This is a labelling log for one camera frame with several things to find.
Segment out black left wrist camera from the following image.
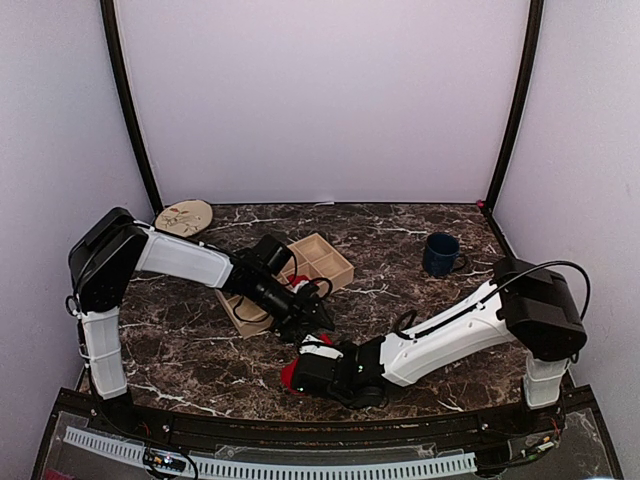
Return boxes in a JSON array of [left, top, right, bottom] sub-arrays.
[[253, 234, 293, 275]]

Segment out red snowflake santa sock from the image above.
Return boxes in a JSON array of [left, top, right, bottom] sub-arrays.
[[286, 274, 310, 292]]

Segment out bird painted ceramic plate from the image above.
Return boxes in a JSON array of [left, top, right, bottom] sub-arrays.
[[154, 200, 213, 238]]

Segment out wooden compartment tray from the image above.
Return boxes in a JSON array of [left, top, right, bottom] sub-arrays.
[[216, 233, 354, 338]]

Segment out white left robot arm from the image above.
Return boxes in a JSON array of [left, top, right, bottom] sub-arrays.
[[65, 207, 335, 436]]

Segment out white slotted cable duct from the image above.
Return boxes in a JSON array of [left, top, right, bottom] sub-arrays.
[[62, 426, 477, 479]]

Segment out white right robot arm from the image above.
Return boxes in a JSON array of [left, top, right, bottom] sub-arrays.
[[281, 257, 587, 434]]

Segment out black frame post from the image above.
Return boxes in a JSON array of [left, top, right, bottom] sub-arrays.
[[483, 0, 545, 221], [99, 0, 164, 214]]

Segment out black left frame post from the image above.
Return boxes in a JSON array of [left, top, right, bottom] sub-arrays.
[[99, 0, 164, 214]]

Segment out plain red sock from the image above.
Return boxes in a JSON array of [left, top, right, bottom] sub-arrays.
[[280, 334, 333, 395]]

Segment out dark blue mug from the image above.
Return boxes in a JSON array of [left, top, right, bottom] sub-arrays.
[[422, 232, 468, 278]]

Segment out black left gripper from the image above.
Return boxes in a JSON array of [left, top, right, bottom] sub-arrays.
[[249, 273, 335, 342]]

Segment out black left camera cable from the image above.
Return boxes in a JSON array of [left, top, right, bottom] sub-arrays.
[[232, 277, 334, 324]]

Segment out black front table rail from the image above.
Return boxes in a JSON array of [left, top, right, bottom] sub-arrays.
[[54, 373, 607, 451]]

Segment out black right frame post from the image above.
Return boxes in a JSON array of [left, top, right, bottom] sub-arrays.
[[483, 0, 545, 221]]

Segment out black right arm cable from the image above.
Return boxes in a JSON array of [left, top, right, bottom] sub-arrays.
[[394, 259, 592, 366]]

